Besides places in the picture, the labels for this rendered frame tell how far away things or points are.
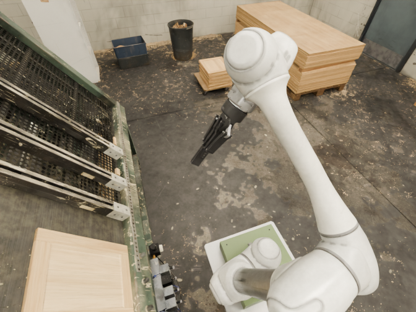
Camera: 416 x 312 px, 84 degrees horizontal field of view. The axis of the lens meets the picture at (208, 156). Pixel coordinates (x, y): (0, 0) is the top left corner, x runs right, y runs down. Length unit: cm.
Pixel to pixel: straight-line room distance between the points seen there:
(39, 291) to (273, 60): 107
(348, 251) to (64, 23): 442
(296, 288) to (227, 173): 228
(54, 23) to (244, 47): 420
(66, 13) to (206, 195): 337
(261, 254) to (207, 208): 142
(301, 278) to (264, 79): 45
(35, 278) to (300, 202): 236
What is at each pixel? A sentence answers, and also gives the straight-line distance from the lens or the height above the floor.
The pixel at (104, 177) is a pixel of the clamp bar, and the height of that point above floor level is 106.
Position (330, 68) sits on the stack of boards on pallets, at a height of 49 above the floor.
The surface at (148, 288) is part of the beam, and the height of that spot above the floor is 83.
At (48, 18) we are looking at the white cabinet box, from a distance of 454.
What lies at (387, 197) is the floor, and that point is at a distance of 330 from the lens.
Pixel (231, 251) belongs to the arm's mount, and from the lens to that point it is 148.
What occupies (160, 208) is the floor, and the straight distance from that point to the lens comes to 259.
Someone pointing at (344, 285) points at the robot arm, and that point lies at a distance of 67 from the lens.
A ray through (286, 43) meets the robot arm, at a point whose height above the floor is 198.
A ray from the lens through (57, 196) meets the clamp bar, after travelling 133.
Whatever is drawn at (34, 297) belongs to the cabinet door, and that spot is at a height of 128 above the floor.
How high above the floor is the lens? 221
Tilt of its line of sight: 48 degrees down
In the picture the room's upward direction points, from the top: straight up
